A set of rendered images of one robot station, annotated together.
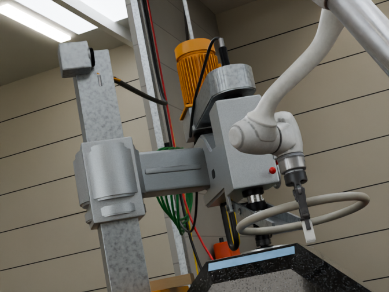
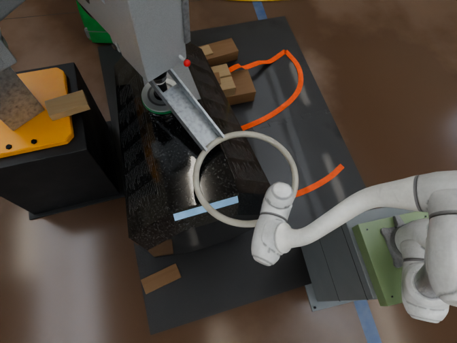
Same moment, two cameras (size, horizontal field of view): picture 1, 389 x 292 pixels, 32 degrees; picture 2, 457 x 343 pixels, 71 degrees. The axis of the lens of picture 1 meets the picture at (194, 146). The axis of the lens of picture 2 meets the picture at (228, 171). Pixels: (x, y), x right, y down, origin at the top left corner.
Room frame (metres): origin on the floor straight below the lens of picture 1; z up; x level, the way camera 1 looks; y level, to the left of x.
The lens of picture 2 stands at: (2.11, 0.11, 2.32)
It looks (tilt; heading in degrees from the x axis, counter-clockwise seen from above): 67 degrees down; 319
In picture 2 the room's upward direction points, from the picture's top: 10 degrees clockwise
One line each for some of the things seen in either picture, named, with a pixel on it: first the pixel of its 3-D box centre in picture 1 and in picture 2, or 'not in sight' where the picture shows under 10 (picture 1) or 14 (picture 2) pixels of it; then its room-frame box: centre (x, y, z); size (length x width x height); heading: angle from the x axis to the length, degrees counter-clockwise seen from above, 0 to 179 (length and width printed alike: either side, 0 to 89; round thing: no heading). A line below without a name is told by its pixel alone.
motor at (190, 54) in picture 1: (202, 77); not in sight; (3.78, -0.12, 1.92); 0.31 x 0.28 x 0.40; 100
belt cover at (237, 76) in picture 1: (219, 109); not in sight; (3.47, -0.16, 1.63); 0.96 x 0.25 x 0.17; 10
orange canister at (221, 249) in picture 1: (229, 255); not in sight; (6.38, -0.12, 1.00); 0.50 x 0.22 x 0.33; 161
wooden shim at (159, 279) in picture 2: not in sight; (161, 278); (2.41, 0.26, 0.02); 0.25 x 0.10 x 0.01; 84
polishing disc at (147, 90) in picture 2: (265, 249); (162, 94); (3.13, -0.22, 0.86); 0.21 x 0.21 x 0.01
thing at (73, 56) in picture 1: (76, 59); not in sight; (3.32, 0.51, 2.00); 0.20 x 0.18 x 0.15; 75
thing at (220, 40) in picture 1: (224, 55); not in sight; (3.13, -0.22, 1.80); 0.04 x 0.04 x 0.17
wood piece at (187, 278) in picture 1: (172, 282); (67, 105); (3.35, 0.23, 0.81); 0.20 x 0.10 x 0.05; 83
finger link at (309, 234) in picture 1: (308, 230); not in sight; (2.23, -0.31, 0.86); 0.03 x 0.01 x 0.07; 85
